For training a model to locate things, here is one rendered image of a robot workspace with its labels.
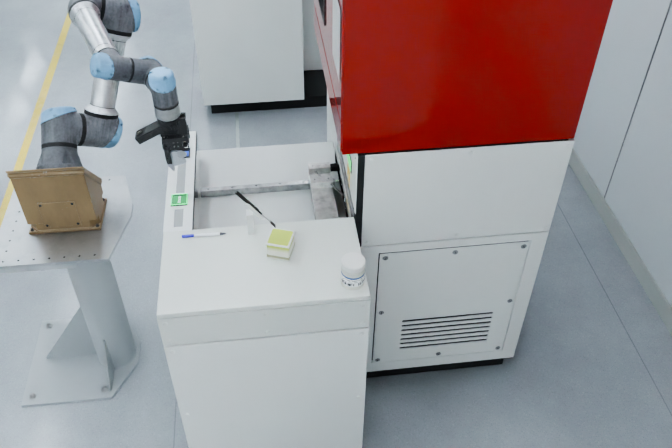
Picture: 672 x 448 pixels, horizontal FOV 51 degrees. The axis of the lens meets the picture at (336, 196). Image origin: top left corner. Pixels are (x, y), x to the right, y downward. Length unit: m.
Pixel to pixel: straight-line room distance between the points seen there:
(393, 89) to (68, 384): 1.92
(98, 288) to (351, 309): 1.11
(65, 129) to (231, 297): 0.86
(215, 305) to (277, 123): 2.47
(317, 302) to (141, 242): 1.79
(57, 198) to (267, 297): 0.85
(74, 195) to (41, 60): 2.97
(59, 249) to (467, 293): 1.47
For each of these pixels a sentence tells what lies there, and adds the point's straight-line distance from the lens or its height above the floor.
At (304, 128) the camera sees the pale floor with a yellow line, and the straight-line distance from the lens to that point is 4.39.
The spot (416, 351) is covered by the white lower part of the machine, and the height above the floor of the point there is 0.19.
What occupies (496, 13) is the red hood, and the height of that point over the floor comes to 1.67.
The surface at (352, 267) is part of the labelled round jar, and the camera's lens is 2.05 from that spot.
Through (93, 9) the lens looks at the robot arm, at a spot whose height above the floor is 1.51.
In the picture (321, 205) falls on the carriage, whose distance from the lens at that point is 2.51.
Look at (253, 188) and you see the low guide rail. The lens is 2.65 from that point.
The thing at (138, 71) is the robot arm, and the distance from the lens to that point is 2.22.
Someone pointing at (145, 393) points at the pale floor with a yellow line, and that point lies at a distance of 3.15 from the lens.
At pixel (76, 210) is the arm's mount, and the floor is 0.92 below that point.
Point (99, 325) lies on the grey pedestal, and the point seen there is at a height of 0.30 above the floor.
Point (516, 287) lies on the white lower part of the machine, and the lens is 2.79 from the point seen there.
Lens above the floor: 2.56
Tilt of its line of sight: 41 degrees down
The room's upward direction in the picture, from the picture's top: 1 degrees clockwise
